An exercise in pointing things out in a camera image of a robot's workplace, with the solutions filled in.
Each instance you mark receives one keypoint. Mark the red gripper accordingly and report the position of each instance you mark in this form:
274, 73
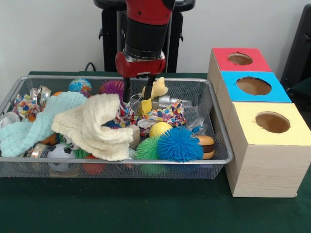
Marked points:
141, 68

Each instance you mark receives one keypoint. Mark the cream waffle cloth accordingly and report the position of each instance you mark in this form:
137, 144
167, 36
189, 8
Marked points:
92, 121

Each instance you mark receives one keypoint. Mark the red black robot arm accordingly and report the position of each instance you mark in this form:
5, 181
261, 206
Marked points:
145, 31

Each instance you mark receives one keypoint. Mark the clear mesh bin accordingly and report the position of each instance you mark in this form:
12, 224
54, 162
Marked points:
182, 160

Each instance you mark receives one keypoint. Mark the wooden box with three holes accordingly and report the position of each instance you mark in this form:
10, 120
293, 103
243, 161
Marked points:
267, 170

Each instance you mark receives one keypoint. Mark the yellow toy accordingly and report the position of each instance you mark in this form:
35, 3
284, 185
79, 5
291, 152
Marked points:
159, 88

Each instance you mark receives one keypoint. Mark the yellow ball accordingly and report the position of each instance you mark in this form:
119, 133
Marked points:
160, 128

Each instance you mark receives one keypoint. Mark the globe print ball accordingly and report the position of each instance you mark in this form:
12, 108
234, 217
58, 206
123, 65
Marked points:
80, 87

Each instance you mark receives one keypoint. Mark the small green spiky ball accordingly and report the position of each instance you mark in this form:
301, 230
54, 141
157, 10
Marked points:
145, 150

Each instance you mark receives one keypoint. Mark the blue spiky ball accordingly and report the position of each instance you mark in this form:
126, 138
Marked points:
179, 145

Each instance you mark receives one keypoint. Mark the toy burger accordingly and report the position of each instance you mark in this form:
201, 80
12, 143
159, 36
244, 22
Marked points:
206, 145

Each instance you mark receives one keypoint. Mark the soccer ball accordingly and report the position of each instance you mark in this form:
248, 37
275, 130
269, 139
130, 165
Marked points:
59, 151

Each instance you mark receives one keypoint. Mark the dark green table cloth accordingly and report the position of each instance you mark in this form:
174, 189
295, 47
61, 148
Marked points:
121, 206

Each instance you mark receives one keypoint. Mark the mint waffle cloth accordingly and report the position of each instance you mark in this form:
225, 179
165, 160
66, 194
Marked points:
24, 136

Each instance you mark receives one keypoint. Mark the black chair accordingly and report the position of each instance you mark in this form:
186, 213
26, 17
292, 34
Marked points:
301, 48

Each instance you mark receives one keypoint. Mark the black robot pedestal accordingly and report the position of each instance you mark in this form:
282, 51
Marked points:
109, 36

